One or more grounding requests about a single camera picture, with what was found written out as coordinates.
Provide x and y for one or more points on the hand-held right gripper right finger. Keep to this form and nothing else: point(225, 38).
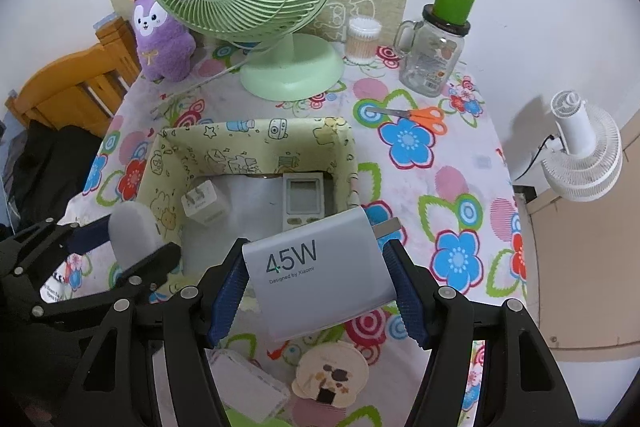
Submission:
point(407, 307)

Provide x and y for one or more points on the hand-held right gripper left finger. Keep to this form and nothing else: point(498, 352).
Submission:
point(227, 297)

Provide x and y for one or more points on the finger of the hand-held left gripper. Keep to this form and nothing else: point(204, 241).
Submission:
point(87, 234)
point(135, 272)

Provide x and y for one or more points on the white rounded case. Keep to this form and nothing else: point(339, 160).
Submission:
point(132, 229)

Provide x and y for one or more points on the small white charger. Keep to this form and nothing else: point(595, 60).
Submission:
point(207, 207)

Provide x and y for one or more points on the large white charger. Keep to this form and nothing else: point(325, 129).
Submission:
point(320, 277)

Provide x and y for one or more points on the round beige printed disc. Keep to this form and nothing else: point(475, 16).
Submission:
point(320, 364)

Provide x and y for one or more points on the white remote control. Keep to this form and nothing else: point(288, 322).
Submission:
point(302, 197)

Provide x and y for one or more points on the green rounded case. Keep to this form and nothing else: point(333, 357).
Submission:
point(250, 422)

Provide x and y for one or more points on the cartoon printed storage box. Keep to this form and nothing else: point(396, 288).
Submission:
point(240, 142)

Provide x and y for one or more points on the white printed bag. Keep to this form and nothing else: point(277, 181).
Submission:
point(52, 289)

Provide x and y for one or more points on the black clothing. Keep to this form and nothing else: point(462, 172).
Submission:
point(50, 172)

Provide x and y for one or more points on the white rectangular power bank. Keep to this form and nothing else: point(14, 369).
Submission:
point(245, 382)

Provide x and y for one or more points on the wooden chair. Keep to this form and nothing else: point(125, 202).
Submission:
point(65, 87)

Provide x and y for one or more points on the beige wooden door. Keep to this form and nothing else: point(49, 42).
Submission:
point(600, 282)

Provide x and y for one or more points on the purple plush toy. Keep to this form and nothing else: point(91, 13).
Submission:
point(162, 52)

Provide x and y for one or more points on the small blue box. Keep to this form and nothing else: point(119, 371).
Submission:
point(102, 23)

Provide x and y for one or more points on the white standing fan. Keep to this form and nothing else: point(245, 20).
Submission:
point(585, 157)

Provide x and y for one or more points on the glass mug jar green lid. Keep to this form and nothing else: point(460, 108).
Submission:
point(430, 57)

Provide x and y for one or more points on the clear cotton swab jar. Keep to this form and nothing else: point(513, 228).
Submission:
point(364, 42)

